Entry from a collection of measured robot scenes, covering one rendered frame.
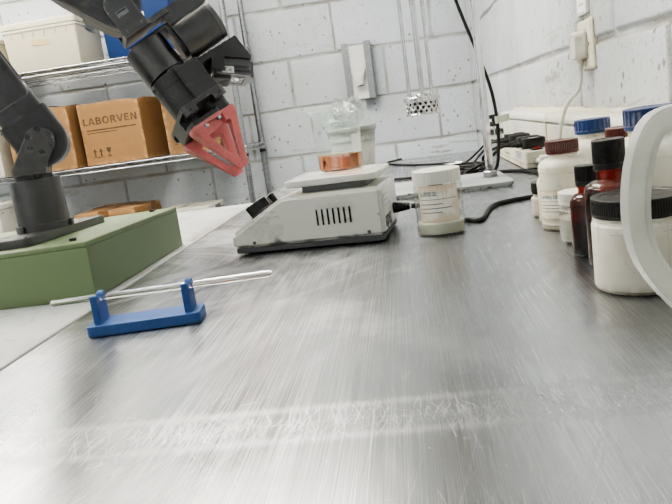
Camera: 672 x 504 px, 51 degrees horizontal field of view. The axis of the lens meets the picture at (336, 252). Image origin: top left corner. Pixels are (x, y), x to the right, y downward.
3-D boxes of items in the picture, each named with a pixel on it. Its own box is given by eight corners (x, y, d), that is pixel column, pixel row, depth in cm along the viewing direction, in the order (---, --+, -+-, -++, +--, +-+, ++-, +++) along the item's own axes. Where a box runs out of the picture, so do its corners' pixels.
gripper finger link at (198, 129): (255, 164, 97) (213, 110, 96) (268, 146, 90) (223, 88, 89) (217, 191, 94) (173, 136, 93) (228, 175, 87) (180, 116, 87)
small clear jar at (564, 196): (585, 233, 75) (581, 185, 74) (618, 238, 71) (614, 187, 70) (551, 242, 73) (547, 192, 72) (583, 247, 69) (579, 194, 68)
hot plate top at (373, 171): (283, 189, 87) (282, 182, 87) (307, 178, 99) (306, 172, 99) (377, 178, 85) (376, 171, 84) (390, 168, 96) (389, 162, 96)
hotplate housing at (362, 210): (234, 257, 90) (224, 196, 89) (265, 237, 103) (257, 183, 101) (404, 241, 85) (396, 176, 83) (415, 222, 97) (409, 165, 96)
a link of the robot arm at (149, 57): (198, 72, 95) (166, 31, 95) (197, 58, 89) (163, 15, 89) (157, 101, 94) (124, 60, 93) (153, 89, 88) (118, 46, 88)
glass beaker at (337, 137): (364, 169, 95) (356, 106, 93) (369, 172, 88) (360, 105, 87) (313, 176, 95) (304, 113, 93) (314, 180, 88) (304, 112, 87)
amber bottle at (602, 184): (581, 261, 63) (572, 141, 61) (628, 255, 63) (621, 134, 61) (601, 272, 59) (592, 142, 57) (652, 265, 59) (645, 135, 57)
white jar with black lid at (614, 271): (629, 302, 50) (623, 204, 49) (578, 283, 57) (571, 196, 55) (711, 285, 51) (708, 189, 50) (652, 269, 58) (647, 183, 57)
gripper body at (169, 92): (215, 123, 98) (182, 81, 97) (229, 93, 88) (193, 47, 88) (178, 147, 95) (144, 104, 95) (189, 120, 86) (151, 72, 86)
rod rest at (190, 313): (87, 339, 61) (78, 299, 60) (99, 327, 64) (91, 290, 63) (200, 323, 61) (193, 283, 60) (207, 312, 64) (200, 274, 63)
